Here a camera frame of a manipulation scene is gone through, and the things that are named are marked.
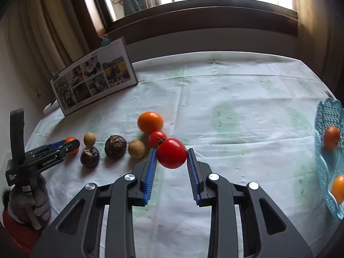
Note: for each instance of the round smooth orange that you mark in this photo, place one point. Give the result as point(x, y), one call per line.
point(339, 190)

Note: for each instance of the beige curtain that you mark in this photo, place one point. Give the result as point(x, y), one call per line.
point(309, 18)
point(53, 18)

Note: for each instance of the binder clip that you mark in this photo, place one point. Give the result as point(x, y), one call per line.
point(55, 73)
point(105, 40)

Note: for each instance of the large red tomato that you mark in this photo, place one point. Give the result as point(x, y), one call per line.
point(171, 153)

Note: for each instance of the dark wooden framed window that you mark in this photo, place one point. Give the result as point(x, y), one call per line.
point(188, 9)

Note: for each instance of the light blue plastic fruit basket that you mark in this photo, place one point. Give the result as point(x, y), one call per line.
point(321, 129)

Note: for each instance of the white green patterned tablecloth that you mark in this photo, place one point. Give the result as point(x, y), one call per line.
point(228, 86)

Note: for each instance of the small orange mandarin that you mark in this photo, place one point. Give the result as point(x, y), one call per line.
point(70, 140)

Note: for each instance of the photo collage board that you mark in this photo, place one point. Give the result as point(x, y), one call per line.
point(94, 78)

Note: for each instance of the person's left hand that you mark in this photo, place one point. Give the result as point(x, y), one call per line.
point(40, 199)

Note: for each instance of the dimpled orange mandarin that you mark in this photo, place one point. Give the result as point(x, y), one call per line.
point(332, 138)

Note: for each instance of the dark purple passion fruit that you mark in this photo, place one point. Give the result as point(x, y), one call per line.
point(115, 146)
point(89, 157)

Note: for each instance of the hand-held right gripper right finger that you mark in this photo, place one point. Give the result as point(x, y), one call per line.
point(194, 177)

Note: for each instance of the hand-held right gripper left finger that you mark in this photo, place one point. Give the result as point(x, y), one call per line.
point(150, 177)

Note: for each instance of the brown longan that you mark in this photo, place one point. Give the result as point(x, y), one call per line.
point(89, 139)
point(136, 149)

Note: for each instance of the small red tomato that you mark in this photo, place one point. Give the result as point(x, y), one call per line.
point(156, 137)

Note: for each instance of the large smooth orange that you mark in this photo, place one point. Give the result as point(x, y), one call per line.
point(150, 122)

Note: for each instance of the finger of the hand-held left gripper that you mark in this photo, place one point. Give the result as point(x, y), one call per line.
point(72, 146)
point(57, 145)

